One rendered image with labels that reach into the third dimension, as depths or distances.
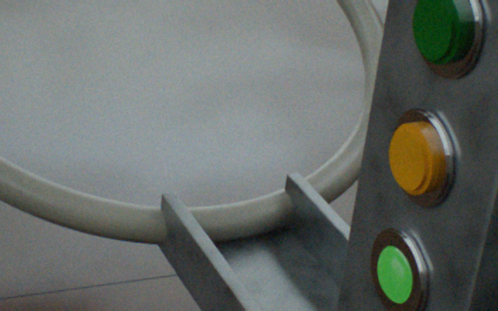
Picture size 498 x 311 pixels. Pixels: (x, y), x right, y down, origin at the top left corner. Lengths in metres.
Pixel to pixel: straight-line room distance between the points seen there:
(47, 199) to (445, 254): 0.48
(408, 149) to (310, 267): 0.47
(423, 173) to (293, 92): 3.46
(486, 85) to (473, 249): 0.06
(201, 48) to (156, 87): 0.42
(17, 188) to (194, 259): 0.15
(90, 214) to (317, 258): 0.18
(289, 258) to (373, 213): 0.43
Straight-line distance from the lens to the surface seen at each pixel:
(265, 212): 0.86
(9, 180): 0.83
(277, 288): 0.81
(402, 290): 0.41
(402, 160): 0.39
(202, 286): 0.78
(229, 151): 3.37
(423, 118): 0.38
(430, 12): 0.36
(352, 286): 0.45
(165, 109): 3.61
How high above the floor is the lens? 1.58
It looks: 28 degrees down
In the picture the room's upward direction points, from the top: 6 degrees clockwise
